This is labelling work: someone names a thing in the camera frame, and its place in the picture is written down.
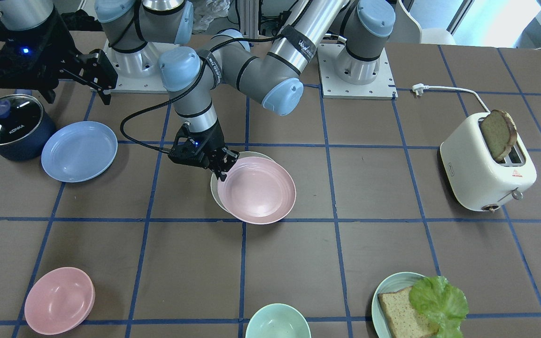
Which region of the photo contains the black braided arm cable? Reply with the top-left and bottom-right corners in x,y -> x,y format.
120,23 -> 299,153

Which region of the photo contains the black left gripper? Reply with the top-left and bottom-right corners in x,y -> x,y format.
168,121 -> 239,182

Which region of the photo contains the bread slice in toaster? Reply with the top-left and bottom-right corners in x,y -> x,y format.
479,109 -> 518,162

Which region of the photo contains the pink bowl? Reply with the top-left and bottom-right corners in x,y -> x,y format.
24,267 -> 96,335

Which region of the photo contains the brown bread slice on plate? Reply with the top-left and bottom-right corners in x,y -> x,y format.
378,286 -> 439,338

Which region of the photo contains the green plate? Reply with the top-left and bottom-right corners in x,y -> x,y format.
370,272 -> 425,338

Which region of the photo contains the green bowl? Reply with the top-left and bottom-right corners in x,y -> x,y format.
245,303 -> 311,338

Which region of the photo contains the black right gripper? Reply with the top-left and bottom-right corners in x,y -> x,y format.
0,9 -> 118,105

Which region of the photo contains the white chair back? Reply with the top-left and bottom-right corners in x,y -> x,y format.
388,0 -> 456,45

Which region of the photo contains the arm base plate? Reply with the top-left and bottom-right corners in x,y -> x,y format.
102,41 -> 179,94
317,44 -> 398,100

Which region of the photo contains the blue plate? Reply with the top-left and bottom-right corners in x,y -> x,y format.
41,121 -> 118,183

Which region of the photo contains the pink plate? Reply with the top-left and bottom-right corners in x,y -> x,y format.
217,157 -> 297,225

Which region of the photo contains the white toaster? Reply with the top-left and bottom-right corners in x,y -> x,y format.
440,113 -> 537,211

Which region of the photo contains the green lettuce leaf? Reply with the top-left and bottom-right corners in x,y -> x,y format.
409,276 -> 469,338

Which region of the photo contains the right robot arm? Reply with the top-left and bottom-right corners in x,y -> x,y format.
0,0 -> 193,105

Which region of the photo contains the cream white plate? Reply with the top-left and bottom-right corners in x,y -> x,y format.
210,151 -> 274,212

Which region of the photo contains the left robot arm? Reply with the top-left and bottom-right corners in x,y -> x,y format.
158,0 -> 396,180

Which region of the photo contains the dark blue cooking pot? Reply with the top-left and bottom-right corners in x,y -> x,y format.
0,94 -> 57,161

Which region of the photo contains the white toaster power cable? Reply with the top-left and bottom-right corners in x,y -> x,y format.
412,84 -> 491,113

